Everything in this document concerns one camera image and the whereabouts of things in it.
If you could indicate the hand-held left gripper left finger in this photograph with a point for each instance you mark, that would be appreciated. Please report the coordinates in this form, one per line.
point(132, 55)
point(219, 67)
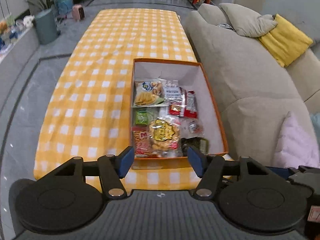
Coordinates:
point(126, 162)

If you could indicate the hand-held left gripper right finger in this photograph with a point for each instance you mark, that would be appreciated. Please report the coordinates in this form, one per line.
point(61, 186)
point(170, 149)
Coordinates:
point(196, 161)

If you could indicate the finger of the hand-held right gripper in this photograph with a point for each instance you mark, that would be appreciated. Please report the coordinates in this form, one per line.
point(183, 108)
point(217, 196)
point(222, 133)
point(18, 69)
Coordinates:
point(280, 172)

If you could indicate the dark green seaweed packet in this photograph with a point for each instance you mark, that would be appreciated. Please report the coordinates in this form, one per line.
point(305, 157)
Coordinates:
point(200, 143)

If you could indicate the red stick snack packet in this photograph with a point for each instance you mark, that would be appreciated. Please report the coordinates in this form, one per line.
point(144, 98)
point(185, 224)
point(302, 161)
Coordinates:
point(140, 142)

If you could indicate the cookie packet with yellow label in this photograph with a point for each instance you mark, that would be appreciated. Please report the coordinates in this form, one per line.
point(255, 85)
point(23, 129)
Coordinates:
point(163, 135)

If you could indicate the green raisin packet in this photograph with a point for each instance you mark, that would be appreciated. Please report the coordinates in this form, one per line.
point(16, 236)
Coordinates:
point(141, 117)

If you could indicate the orange cardboard box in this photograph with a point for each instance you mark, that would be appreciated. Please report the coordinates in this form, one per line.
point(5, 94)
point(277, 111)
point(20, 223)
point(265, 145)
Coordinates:
point(212, 110)

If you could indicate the red packet with white label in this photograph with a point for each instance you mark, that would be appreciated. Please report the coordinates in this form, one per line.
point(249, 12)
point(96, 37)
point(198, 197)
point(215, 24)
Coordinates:
point(192, 105)

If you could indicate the white snack packet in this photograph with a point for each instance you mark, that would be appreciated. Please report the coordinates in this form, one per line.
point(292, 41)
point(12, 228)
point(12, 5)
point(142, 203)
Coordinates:
point(160, 111)

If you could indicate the yellow and blue pastry packet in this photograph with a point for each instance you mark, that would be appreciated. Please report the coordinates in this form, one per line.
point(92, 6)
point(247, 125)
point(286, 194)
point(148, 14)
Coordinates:
point(148, 93)

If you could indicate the clear packet with white label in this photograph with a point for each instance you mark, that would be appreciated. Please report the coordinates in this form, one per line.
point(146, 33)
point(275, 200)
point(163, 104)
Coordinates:
point(173, 91)

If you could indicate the pink cushion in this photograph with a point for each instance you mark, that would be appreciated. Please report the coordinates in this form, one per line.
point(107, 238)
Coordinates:
point(295, 145)

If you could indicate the light blue cloth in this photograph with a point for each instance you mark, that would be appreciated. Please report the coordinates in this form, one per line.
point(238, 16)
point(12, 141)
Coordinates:
point(316, 125)

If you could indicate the yellow checked tablecloth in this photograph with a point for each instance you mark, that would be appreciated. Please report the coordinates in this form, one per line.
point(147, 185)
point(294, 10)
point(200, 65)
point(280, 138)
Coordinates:
point(100, 80)

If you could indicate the beige sofa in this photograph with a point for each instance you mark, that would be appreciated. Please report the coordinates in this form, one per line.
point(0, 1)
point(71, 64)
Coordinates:
point(245, 80)

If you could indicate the yellow cushion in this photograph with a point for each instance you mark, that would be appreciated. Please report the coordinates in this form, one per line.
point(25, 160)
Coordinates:
point(285, 40)

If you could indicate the small item on sofa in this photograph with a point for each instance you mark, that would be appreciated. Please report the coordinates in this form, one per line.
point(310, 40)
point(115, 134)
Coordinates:
point(226, 26)

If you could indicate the grey cushion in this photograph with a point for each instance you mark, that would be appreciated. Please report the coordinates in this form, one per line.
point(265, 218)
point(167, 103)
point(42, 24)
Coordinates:
point(247, 20)

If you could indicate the white low cabinet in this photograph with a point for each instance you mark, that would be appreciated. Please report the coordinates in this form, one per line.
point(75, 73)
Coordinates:
point(17, 52)

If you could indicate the grey round planter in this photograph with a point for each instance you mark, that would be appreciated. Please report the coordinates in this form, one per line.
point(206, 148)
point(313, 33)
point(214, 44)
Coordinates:
point(47, 27)

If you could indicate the pink small heater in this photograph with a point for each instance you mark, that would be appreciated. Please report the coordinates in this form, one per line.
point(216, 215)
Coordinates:
point(78, 12)

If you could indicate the blue water bottle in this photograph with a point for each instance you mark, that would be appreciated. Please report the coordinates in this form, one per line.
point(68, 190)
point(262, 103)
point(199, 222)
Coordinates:
point(64, 2)

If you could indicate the white mug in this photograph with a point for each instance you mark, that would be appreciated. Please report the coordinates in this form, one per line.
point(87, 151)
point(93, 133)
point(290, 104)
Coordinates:
point(28, 21)

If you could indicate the bear picture board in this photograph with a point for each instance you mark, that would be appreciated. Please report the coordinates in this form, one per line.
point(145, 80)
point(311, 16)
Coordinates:
point(6, 27)

